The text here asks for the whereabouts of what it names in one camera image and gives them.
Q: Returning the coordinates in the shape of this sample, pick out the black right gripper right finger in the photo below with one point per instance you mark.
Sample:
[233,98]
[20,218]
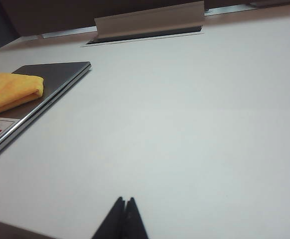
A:
[133,221]

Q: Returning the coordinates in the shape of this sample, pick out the yellow microfibre rag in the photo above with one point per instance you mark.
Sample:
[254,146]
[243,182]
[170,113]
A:
[8,92]

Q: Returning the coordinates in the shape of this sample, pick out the grey-brown fabric desk divider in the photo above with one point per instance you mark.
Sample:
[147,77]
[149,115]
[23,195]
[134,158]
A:
[60,13]

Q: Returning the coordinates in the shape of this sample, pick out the grey closed laptop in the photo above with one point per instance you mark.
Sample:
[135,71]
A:
[62,72]

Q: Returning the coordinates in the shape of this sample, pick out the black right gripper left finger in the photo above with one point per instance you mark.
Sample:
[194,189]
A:
[111,224]

